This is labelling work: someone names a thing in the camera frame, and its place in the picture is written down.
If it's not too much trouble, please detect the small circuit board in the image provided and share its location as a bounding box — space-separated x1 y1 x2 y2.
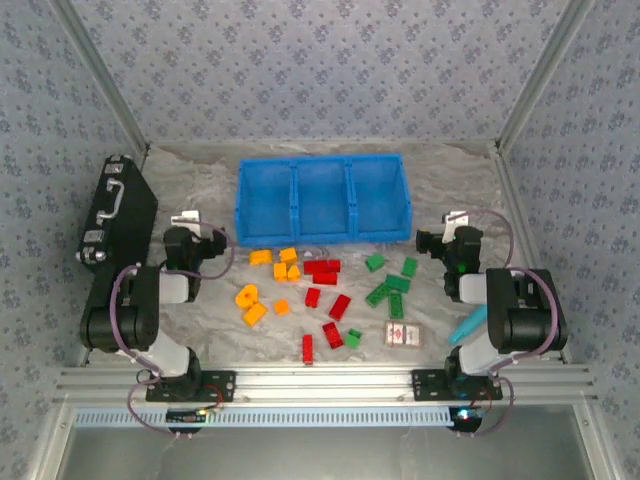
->
166 408 208 425
448 405 485 432

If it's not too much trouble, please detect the right aluminium side rail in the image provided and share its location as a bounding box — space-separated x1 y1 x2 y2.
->
492 142 574 364

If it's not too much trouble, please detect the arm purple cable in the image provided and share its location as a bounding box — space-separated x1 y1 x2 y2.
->
108 222 236 440
452 208 559 439

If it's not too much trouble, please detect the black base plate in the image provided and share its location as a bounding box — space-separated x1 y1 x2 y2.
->
411 368 504 401
145 369 237 403

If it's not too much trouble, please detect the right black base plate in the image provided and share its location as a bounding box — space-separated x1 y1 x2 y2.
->
411 368 504 401

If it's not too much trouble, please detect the right aluminium frame post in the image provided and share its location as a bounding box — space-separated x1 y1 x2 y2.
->
494 0 599 151

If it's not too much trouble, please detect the light blue slotted cable duct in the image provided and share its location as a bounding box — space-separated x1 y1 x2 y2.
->
73 405 454 429

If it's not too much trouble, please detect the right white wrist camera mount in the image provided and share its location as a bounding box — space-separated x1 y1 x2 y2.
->
442 209 472 237

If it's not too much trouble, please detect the cyan marker pen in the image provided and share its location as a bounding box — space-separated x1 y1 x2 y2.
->
448 305 489 345

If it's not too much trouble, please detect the playing card box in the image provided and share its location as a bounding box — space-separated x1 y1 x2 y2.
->
383 320 425 350

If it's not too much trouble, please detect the black case with metal handle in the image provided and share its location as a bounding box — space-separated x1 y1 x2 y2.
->
74 154 160 275

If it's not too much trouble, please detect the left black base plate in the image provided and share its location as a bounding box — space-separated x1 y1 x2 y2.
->
145 369 237 403

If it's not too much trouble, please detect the aluminium mounting rail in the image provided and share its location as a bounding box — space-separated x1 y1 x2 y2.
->
54 363 599 405

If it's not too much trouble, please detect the blue three-compartment bin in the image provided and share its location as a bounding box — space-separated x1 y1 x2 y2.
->
234 153 414 247

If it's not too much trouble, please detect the left small circuit board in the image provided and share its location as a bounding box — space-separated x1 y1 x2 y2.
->
166 408 208 425

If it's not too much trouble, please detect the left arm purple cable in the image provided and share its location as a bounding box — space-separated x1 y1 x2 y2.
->
108 222 236 440

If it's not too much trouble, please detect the left aluminium frame post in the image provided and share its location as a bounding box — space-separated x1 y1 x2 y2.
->
49 0 151 154

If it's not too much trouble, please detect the right small circuit board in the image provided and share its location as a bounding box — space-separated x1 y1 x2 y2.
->
448 405 485 432

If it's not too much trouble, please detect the aluminium frame post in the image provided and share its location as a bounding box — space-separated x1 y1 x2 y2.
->
494 0 599 151
49 0 151 154

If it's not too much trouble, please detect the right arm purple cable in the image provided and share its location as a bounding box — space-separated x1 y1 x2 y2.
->
452 208 559 439

